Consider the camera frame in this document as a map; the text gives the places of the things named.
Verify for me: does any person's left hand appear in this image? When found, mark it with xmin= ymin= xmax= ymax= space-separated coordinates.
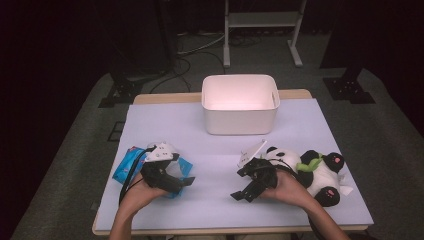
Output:
xmin=123 ymin=178 xmax=168 ymax=209

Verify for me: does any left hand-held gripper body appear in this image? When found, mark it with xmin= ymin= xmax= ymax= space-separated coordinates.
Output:
xmin=139 ymin=141 xmax=184 ymax=196

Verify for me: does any white plastic storage box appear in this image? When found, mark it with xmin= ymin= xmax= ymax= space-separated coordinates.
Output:
xmin=201 ymin=73 xmax=281 ymax=136

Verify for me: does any black floor cable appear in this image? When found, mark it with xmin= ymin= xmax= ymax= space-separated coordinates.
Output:
xmin=149 ymin=51 xmax=227 ymax=94

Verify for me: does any black floor hatch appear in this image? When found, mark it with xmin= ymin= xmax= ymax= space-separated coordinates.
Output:
xmin=107 ymin=121 xmax=126 ymax=143

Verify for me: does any black cable bundle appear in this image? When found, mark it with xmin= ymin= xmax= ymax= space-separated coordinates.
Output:
xmin=229 ymin=33 xmax=265 ymax=48

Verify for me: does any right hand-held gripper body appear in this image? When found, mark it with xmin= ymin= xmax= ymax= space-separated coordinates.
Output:
xmin=237 ymin=139 xmax=279 ymax=192

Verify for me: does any panda plush toy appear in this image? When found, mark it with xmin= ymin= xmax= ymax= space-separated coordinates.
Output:
xmin=264 ymin=145 xmax=354 ymax=208

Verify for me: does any person's right hand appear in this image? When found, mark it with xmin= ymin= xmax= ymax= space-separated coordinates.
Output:
xmin=261 ymin=171 xmax=314 ymax=211

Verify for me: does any white metal stand frame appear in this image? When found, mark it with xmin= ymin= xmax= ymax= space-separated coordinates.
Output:
xmin=222 ymin=0 xmax=308 ymax=69

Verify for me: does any grey floor cable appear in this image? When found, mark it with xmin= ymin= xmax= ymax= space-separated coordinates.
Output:
xmin=176 ymin=31 xmax=228 ymax=56

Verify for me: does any blue wet wipes pack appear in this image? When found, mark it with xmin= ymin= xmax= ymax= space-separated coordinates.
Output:
xmin=112 ymin=145 xmax=194 ymax=200

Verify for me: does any left hand-held gripper cable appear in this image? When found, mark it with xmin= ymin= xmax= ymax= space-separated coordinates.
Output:
xmin=118 ymin=149 xmax=149 ymax=206

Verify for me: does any light wooden table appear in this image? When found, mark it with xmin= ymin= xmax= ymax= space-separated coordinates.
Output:
xmin=92 ymin=88 xmax=369 ymax=236

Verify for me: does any black stand base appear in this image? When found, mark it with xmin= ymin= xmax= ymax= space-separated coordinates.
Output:
xmin=322 ymin=68 xmax=376 ymax=105
xmin=98 ymin=71 xmax=148 ymax=108

